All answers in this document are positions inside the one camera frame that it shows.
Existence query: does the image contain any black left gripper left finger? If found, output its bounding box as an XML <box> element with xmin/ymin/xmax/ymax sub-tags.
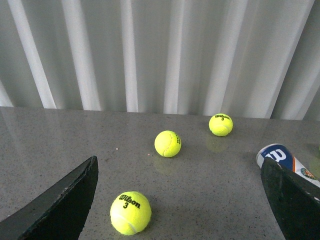
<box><xmin>0</xmin><ymin>156</ymin><xmax>99</xmax><ymax>240</ymax></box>

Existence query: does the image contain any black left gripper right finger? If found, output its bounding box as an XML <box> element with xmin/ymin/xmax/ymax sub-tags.
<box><xmin>261</xmin><ymin>157</ymin><xmax>320</xmax><ymax>240</ymax></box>

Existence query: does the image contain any clear Wilson tennis ball can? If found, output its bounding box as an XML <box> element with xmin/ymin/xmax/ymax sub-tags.
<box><xmin>256</xmin><ymin>143</ymin><xmax>320</xmax><ymax>188</ymax></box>

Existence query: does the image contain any Wilson 3 tennis ball near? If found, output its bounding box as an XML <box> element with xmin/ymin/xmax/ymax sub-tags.
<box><xmin>110</xmin><ymin>191</ymin><xmax>152</xmax><ymax>236</ymax></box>

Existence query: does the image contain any wilson 3 tennis ball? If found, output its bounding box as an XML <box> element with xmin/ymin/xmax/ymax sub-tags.
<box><xmin>208</xmin><ymin>113</ymin><xmax>234</xmax><ymax>137</ymax></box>
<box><xmin>110</xmin><ymin>191</ymin><xmax>152</xmax><ymax>236</ymax></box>

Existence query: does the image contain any Wilson 3 tennis ball far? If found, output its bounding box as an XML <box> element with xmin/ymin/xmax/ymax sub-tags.
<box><xmin>208</xmin><ymin>113</ymin><xmax>234</xmax><ymax>137</ymax></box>

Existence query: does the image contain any Head Team tennis ball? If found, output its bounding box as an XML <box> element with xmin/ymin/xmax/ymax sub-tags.
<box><xmin>154</xmin><ymin>130</ymin><xmax>182</xmax><ymax>158</ymax></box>

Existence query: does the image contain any white pleated curtain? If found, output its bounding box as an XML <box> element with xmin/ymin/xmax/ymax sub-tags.
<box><xmin>0</xmin><ymin>0</ymin><xmax>320</xmax><ymax>121</ymax></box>

